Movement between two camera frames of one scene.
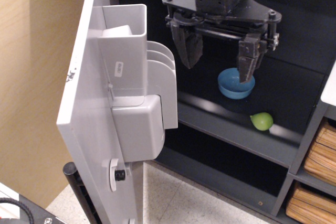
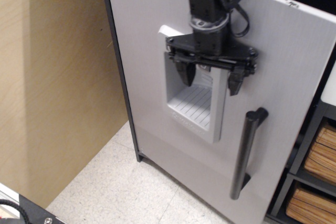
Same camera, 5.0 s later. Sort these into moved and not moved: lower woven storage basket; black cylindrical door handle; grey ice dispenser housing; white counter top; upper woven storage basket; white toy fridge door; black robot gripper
Moved: grey ice dispenser housing; black robot gripper; white toy fridge door; black cylindrical door handle
Not moved: upper woven storage basket; white counter top; lower woven storage basket
